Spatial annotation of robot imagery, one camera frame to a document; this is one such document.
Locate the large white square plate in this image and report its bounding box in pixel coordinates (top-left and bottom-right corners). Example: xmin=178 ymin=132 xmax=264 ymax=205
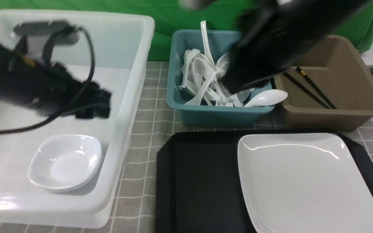
xmin=237 ymin=133 xmax=373 ymax=233

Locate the small white bowl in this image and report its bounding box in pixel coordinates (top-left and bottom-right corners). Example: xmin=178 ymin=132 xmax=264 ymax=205
xmin=27 ymin=134 xmax=103 ymax=189

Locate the black serving tray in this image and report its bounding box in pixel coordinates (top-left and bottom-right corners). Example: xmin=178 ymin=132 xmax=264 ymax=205
xmin=155 ymin=129 xmax=373 ymax=233

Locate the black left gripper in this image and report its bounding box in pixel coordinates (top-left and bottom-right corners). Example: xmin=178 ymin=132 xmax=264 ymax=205
xmin=0 ymin=20 xmax=111 ymax=119

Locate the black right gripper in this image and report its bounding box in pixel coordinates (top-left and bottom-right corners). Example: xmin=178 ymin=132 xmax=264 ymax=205
xmin=221 ymin=9 xmax=330 ymax=94

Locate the grey checked tablecloth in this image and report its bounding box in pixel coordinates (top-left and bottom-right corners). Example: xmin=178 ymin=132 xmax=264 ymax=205
xmin=0 ymin=62 xmax=373 ymax=233

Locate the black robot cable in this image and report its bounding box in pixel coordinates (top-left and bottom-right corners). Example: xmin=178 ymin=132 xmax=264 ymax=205
xmin=0 ymin=26 xmax=96 ymax=136

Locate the green backdrop cloth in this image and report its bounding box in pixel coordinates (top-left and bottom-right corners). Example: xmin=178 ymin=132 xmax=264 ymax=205
xmin=0 ymin=0 xmax=373 ymax=61

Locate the brown plastic bin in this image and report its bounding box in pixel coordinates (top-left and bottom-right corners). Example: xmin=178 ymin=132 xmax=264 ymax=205
xmin=274 ymin=35 xmax=373 ymax=131

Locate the black chopstick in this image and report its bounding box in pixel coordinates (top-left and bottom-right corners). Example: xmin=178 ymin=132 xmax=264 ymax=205
xmin=296 ymin=66 xmax=336 ymax=109
xmin=283 ymin=72 xmax=331 ymax=109

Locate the upright white spoon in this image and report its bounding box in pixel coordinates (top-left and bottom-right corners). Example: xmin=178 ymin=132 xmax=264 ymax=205
xmin=200 ymin=20 xmax=215 ymax=65

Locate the white ceramic soup spoon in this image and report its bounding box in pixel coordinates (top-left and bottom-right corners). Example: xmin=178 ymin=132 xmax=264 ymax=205
xmin=185 ymin=70 xmax=217 ymax=105

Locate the teal plastic bin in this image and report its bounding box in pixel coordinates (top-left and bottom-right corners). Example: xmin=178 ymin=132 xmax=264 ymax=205
xmin=167 ymin=29 xmax=274 ymax=128

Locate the white spoon on bin edge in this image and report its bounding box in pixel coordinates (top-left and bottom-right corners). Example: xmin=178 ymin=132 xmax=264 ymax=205
xmin=244 ymin=89 xmax=288 ymax=107

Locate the large white plastic tub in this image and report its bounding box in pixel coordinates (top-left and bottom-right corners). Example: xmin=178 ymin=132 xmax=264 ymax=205
xmin=0 ymin=9 xmax=154 ymax=228

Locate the small white dish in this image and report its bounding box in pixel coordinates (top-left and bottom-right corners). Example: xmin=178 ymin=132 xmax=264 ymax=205
xmin=41 ymin=175 xmax=99 ymax=195

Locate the pile of white spoons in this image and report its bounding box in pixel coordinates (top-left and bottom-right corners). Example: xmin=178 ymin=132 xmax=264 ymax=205
xmin=178 ymin=49 xmax=251 ymax=106

